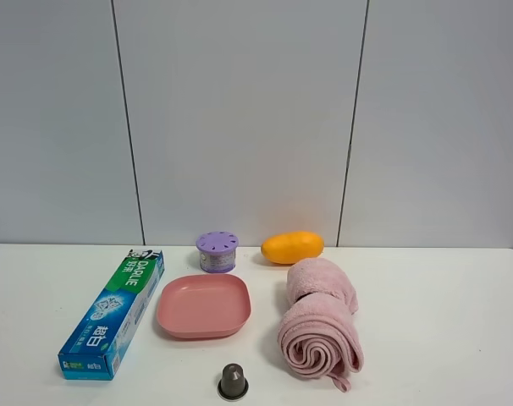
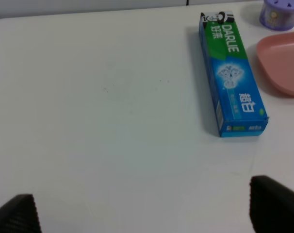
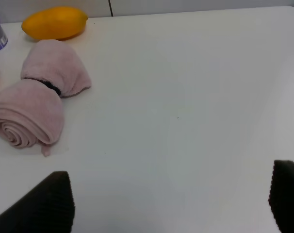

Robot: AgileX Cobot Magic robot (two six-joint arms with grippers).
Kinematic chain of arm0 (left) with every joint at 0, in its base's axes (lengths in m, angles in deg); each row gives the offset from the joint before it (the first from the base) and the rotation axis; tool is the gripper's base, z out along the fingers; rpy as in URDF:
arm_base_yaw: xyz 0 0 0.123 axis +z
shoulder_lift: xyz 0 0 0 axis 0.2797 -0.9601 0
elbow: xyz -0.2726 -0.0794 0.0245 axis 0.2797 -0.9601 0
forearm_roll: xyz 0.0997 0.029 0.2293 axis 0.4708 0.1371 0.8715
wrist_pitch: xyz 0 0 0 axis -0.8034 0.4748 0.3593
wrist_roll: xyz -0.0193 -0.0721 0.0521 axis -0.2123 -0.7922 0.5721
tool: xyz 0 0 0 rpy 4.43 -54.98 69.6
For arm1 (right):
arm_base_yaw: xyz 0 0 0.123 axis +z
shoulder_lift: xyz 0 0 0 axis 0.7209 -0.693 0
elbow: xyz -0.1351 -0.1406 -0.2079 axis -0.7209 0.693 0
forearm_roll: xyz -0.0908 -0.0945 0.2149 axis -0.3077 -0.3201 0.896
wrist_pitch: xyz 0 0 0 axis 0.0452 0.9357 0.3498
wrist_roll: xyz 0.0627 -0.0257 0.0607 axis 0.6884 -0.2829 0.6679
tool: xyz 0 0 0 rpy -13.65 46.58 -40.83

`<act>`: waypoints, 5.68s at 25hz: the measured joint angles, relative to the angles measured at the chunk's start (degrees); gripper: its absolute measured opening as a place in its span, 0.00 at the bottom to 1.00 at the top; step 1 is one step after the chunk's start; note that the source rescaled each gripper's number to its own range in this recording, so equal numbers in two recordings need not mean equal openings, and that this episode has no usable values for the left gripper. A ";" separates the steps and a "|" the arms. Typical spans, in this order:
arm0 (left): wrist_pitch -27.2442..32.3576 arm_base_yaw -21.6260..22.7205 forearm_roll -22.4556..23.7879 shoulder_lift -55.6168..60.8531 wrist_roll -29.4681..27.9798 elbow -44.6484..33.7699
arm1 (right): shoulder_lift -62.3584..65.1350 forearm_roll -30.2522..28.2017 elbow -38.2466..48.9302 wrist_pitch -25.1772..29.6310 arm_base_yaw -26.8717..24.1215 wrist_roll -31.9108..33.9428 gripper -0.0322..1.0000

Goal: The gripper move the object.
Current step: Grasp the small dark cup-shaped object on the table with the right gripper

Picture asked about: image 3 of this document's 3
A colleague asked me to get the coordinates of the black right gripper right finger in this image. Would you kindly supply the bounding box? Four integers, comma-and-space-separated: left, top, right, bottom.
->
268, 160, 294, 233

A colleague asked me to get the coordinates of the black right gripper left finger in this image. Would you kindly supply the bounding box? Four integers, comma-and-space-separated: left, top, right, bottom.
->
0, 171, 75, 233

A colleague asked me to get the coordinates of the rolled pink towel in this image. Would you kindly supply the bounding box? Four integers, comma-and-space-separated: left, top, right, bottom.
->
0, 39, 92, 157

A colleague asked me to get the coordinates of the yellow mango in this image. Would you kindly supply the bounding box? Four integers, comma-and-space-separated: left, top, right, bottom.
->
21, 6, 88, 40

